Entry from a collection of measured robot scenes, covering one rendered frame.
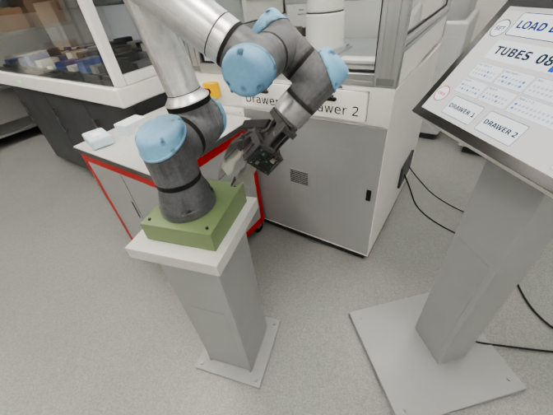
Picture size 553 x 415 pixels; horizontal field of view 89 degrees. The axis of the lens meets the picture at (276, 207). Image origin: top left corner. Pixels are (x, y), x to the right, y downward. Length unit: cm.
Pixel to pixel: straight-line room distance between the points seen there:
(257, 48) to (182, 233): 47
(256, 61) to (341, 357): 121
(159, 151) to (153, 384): 109
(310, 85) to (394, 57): 57
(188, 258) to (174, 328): 87
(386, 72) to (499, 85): 42
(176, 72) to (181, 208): 32
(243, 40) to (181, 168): 32
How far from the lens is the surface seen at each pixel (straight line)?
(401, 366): 139
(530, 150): 71
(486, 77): 85
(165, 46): 75
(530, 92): 78
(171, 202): 74
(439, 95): 89
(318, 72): 60
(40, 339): 195
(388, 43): 112
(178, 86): 76
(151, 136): 69
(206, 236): 71
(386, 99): 116
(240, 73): 48
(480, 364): 150
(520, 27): 91
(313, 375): 137
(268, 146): 60
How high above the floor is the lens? 128
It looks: 39 degrees down
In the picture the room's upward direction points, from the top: 7 degrees counter-clockwise
